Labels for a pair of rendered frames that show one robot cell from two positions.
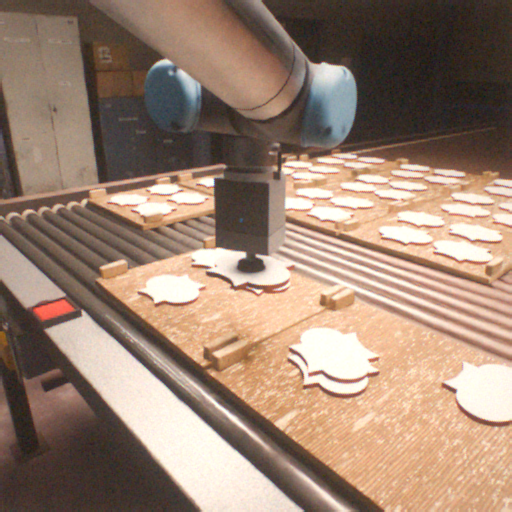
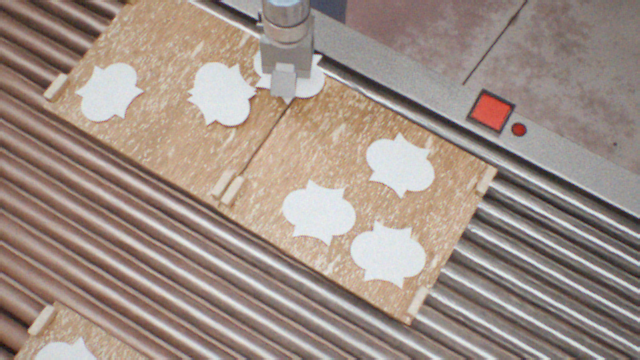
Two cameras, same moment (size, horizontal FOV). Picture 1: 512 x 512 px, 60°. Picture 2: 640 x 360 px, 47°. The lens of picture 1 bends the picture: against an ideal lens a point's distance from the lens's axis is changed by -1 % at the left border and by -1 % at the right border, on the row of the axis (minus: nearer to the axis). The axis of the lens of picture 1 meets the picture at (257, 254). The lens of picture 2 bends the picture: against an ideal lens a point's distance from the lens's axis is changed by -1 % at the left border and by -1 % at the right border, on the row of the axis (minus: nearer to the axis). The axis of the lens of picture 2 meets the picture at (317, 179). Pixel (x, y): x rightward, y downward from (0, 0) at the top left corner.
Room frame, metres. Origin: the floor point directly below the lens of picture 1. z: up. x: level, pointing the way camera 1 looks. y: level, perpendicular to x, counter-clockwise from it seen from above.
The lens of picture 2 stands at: (1.25, -0.16, 2.24)
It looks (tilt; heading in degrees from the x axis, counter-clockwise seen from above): 69 degrees down; 160
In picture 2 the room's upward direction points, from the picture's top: 2 degrees clockwise
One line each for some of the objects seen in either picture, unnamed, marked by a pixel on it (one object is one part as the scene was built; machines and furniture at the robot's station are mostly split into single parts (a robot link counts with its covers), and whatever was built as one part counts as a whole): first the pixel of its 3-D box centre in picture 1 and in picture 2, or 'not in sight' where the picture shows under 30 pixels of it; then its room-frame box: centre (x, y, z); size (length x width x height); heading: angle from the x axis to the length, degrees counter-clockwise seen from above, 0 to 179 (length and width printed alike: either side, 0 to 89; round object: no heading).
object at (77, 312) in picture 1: (55, 311); (490, 112); (0.74, 0.39, 0.92); 0.08 x 0.08 x 0.02; 42
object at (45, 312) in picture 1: (55, 312); (490, 113); (0.74, 0.39, 0.92); 0.06 x 0.06 x 0.01; 42
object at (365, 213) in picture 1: (321, 203); not in sight; (1.45, -0.21, 0.94); 0.41 x 0.35 x 0.04; 41
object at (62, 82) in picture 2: not in sight; (57, 88); (0.45, -0.42, 0.95); 0.06 x 0.02 x 0.03; 132
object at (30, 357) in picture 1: (33, 340); not in sight; (0.89, 0.53, 0.77); 0.14 x 0.11 x 0.18; 42
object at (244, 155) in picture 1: (252, 151); (284, 16); (0.62, 0.01, 1.24); 0.08 x 0.08 x 0.05
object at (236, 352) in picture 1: (230, 355); not in sight; (0.57, 0.04, 0.95); 0.06 x 0.02 x 0.03; 132
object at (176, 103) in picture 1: (208, 96); not in sight; (0.52, 0.05, 1.32); 0.11 x 0.11 x 0.08; 54
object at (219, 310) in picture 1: (216, 290); (359, 190); (0.82, 0.08, 0.93); 0.41 x 0.35 x 0.02; 41
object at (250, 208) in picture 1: (258, 203); (284, 54); (0.64, 0.00, 1.17); 0.12 x 0.09 x 0.16; 156
